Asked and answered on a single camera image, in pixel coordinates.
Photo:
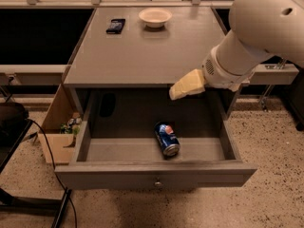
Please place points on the grey rail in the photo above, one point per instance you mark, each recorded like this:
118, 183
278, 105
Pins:
270, 75
32, 75

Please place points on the snack items in box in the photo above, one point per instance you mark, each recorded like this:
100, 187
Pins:
71, 127

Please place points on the open cardboard box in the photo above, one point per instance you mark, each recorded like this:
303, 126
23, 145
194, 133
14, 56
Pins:
57, 147

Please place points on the black stand base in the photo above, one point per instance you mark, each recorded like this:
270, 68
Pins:
33, 206

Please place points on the dark blue snack packet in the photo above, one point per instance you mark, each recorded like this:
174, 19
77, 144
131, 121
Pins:
116, 26

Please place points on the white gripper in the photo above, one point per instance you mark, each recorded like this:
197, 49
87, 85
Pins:
218, 73

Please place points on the blue pepsi can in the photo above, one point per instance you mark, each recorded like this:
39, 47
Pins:
167, 139

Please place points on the grey rail right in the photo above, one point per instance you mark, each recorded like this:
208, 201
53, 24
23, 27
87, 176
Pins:
270, 75

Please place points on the grey rail left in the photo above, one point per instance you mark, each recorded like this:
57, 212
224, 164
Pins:
32, 75

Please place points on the open grey top drawer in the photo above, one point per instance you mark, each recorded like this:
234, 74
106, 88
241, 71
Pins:
117, 147

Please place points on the white bowl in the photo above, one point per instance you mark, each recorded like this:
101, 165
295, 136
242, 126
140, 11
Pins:
155, 18

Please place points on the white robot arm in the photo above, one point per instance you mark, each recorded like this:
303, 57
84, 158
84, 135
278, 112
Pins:
259, 30

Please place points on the round metal drawer knob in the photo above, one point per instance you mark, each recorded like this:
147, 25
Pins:
158, 184

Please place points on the black chair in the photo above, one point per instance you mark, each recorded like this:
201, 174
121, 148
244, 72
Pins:
14, 124

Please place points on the grey cabinet counter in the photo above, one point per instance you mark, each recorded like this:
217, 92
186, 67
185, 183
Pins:
141, 56

